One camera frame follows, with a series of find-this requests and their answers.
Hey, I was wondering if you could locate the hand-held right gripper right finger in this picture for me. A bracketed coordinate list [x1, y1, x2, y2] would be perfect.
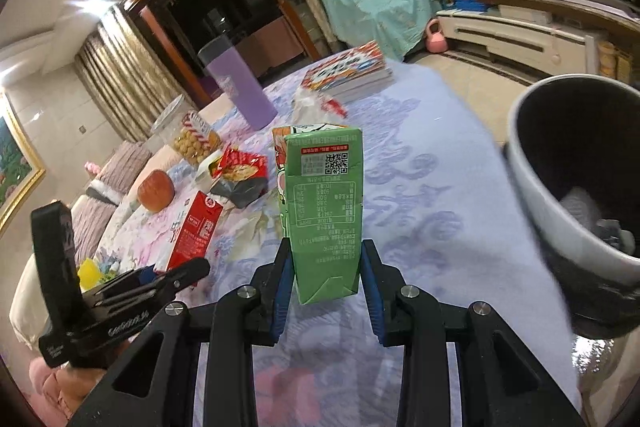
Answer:
[361, 239, 588, 427]

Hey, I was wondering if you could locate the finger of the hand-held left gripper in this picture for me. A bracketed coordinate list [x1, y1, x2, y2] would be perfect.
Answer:
[80, 266, 165, 304]
[97, 257, 211, 310]

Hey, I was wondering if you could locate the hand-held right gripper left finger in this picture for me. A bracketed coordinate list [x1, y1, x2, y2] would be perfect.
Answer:
[65, 239, 296, 427]

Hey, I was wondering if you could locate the red and white box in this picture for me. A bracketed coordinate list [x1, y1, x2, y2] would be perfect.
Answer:
[155, 190, 224, 273]

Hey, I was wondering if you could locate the green drink carton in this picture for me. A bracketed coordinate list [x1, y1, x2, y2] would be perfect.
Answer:
[271, 123, 363, 306]

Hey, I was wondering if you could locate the white trash bin black liner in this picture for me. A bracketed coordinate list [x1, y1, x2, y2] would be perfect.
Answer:
[502, 74, 640, 340]

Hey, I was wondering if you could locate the person's left forearm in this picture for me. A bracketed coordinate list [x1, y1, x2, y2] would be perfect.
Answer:
[27, 352, 106, 427]

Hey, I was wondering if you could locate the pink striped cushion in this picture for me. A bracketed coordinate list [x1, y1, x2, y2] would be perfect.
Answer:
[70, 194, 121, 263]
[85, 141, 153, 202]

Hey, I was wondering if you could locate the cream sofa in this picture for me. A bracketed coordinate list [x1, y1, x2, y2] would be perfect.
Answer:
[10, 117, 201, 348]

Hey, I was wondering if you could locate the red apple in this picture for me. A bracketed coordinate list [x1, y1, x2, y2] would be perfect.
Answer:
[136, 169, 176, 212]

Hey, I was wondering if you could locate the dark grey snack wrapper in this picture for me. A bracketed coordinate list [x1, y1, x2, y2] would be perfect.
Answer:
[210, 177, 273, 209]

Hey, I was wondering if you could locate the gold framed painting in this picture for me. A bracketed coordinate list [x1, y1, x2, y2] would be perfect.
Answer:
[0, 89, 46, 238]

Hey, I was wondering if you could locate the small white cup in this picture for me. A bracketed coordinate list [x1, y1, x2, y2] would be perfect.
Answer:
[196, 151, 223, 188]

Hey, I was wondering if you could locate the red snack packet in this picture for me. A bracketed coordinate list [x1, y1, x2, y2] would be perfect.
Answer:
[210, 144, 268, 188]

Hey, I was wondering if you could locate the clear jar of snack balls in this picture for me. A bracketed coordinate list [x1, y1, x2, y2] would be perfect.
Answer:
[150, 99, 223, 166]

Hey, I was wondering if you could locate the purple drink bottle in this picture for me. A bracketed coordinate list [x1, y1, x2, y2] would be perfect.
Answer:
[197, 39, 278, 130]

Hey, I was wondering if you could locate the white plastic wrapper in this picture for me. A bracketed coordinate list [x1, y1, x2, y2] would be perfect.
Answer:
[291, 87, 348, 132]

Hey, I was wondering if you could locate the stack of picture books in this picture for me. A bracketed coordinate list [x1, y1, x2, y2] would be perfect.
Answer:
[300, 41, 395, 102]

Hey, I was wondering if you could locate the wooden framed glass door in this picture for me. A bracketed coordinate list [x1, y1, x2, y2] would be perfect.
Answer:
[120, 0, 331, 108]

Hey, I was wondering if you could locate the pink kettlebell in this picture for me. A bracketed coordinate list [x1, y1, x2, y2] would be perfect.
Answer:
[424, 18, 447, 54]

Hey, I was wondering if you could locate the teal covered armchair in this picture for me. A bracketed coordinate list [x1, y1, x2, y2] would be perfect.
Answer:
[320, 0, 436, 62]

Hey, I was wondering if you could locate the cream television cabinet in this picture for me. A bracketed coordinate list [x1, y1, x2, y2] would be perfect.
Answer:
[435, 0, 640, 98]

